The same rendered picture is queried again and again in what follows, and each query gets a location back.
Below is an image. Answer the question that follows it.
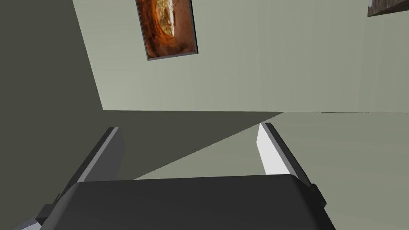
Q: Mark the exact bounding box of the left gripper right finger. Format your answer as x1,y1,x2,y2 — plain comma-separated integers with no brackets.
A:
256,122,312,187

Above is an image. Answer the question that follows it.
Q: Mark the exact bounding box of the dark brown framed wall picture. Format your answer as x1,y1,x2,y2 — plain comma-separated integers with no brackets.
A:
367,0,409,18

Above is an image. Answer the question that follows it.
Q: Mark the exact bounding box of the orange brown framed wall picture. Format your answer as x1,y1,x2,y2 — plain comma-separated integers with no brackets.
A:
135,0,199,61

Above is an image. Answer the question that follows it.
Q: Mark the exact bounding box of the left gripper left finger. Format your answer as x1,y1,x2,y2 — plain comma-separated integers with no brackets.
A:
57,127,125,201

